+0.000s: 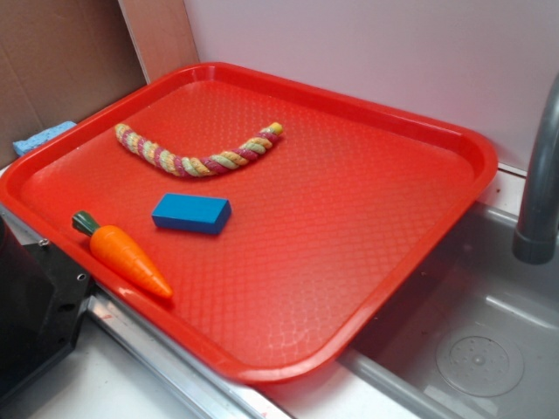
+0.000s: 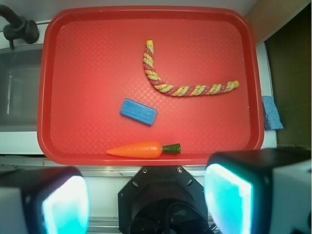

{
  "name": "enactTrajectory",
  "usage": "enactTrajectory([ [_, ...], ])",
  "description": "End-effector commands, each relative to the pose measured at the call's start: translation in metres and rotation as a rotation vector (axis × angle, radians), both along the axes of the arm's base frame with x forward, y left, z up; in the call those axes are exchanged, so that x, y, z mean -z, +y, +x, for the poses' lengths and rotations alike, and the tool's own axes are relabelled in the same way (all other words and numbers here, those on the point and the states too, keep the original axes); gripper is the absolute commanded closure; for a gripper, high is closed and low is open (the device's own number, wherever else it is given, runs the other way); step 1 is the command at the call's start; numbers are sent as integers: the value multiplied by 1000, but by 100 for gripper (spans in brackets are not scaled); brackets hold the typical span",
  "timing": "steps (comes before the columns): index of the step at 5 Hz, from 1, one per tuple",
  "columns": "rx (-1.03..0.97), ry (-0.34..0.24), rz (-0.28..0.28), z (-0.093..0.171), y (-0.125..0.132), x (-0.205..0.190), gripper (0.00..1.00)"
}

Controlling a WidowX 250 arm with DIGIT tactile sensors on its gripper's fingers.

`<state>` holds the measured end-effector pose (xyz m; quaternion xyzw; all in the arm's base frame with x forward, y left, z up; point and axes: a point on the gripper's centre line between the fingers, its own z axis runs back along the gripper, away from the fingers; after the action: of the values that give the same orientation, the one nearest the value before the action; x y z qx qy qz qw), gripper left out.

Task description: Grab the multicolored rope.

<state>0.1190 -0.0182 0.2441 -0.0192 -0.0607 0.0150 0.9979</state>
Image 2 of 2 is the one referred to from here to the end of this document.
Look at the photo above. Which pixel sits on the blue sponge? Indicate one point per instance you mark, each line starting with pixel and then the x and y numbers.
pixel 271 116

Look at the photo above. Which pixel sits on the dark faucet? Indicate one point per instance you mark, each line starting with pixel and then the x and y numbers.
pixel 18 28

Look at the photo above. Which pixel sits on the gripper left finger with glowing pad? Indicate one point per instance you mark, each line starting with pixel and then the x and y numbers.
pixel 44 201

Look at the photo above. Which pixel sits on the red plastic tray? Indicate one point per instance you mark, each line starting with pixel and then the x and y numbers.
pixel 196 66

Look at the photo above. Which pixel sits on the metal sink basin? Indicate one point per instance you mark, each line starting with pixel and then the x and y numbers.
pixel 19 88

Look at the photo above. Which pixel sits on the orange toy carrot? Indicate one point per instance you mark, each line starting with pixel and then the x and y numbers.
pixel 144 150

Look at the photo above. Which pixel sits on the blue rectangular block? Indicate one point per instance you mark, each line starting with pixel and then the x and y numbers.
pixel 138 112

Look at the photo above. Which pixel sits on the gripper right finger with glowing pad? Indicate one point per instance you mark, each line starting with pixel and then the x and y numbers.
pixel 266 191

